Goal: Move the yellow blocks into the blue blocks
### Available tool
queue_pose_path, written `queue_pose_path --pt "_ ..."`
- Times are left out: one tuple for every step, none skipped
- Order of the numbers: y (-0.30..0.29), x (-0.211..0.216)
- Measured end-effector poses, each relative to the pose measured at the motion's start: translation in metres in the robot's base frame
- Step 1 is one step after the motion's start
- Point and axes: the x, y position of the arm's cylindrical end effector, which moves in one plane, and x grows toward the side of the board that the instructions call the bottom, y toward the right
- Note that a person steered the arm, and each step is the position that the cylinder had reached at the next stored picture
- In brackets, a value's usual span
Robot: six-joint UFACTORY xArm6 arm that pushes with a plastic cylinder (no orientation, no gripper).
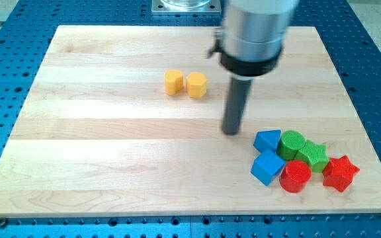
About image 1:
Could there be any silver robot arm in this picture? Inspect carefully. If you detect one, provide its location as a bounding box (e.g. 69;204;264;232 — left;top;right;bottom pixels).
208;0;299;81

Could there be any yellow hexagon block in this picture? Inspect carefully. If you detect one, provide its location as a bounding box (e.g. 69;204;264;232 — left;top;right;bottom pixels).
186;72;208;98

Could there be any yellow heart block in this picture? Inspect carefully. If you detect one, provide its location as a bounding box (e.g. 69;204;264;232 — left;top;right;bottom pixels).
164;69;184;96

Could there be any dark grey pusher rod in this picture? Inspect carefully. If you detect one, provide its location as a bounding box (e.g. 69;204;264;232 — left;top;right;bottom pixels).
222;76;252;136

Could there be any light wooden board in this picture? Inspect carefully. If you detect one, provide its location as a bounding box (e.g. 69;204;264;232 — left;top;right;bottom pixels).
0;26;381;218

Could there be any blue triangle block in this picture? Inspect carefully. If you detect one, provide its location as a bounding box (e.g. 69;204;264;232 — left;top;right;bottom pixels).
253;130;281;153

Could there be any blue cube block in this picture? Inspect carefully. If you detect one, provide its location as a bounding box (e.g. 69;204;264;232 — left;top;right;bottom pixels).
250;150;286;186

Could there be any green cylinder block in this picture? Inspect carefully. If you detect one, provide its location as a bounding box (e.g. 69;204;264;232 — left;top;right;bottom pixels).
276;130;306;161

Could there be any red cylinder block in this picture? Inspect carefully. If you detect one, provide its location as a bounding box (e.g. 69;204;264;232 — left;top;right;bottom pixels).
279;160;312;193

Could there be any green star block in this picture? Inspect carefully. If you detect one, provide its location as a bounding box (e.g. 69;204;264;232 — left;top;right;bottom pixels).
294;140;329;173

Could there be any red star block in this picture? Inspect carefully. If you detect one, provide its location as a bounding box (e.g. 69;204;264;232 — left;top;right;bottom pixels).
322;155;360;192

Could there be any blue perforated metal table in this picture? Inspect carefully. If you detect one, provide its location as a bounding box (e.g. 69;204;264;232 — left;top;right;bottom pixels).
0;0;381;237

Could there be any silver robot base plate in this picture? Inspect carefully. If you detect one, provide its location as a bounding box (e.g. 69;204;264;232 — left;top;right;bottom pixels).
151;0;222;14

